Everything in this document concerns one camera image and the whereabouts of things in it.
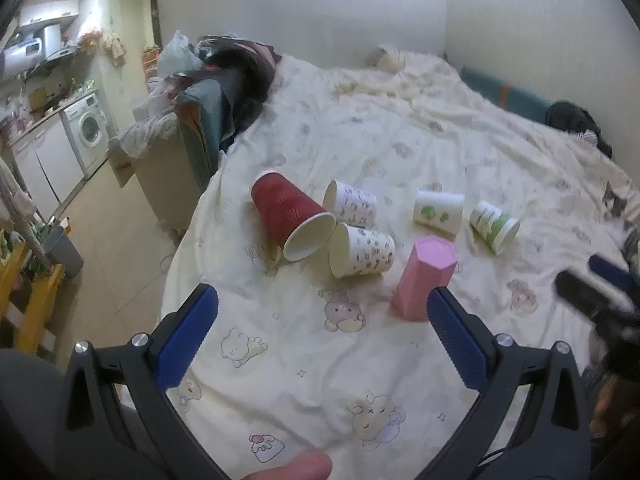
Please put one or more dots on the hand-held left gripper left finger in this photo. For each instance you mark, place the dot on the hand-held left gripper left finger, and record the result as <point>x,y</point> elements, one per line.
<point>187,340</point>

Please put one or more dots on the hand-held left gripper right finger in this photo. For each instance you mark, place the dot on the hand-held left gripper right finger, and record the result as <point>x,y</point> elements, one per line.
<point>457,340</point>

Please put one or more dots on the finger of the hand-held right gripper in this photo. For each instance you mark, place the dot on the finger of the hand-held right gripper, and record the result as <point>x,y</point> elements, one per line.
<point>607,270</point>
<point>575,287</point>

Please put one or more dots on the pink hexagonal cup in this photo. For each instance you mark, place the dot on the pink hexagonal cup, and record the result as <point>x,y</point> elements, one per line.
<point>422,280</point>

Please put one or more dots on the white cup green print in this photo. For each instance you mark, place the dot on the white cup green print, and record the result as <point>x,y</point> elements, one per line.
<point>487,220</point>
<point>437,210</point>

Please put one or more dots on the white patterned paper cup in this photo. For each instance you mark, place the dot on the white patterned paper cup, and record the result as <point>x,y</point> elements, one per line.
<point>352,202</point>
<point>367,252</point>

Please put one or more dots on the red paper cup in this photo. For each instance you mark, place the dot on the red paper cup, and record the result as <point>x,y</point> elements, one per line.
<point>285,205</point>

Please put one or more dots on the person's left hand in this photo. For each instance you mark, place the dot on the person's left hand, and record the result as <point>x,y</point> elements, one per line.
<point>295,467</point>

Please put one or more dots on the grey trash bin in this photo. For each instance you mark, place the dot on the grey trash bin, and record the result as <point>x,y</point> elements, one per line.
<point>65,255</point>

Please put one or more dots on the yellow wooden stool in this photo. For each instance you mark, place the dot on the yellow wooden stool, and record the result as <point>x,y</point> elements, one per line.
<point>37,305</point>

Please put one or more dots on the black bag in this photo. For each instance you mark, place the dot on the black bag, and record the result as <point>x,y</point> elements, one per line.
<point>570,115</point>

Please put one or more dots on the beige sofa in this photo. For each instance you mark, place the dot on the beige sofa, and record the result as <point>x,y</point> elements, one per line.
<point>160,170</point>

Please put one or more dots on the teal cushion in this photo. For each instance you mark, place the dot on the teal cushion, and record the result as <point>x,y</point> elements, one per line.
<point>505,92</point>

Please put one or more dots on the teal cloth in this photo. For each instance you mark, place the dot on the teal cloth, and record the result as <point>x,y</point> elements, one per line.
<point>200,125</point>

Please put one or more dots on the beige hanging cloth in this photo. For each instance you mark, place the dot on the beige hanging cloth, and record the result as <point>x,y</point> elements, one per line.
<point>15,200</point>

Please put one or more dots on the white floor cabinet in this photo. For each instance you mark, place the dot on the white floor cabinet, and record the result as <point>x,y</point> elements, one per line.
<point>45,160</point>

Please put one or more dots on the white washing machine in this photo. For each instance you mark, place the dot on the white washing machine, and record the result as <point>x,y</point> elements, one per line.
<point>87,130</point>

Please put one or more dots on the dark clothes pile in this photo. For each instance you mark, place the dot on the dark clothes pile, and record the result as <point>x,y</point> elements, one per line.
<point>245,75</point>

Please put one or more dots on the white plastic bag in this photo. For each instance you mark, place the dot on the white plastic bag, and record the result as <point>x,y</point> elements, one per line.
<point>175,57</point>

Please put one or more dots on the cardboard box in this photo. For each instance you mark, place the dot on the cardboard box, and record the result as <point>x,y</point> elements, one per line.
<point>37,100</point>

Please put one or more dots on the cream plush toy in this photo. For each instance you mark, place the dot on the cream plush toy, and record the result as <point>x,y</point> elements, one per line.
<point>387,60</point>

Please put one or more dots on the white water heater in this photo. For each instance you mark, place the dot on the white water heater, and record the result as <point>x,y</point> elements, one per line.
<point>30,50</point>

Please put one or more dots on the white wall cabinet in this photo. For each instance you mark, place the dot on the white wall cabinet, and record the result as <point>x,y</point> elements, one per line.
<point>47,12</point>

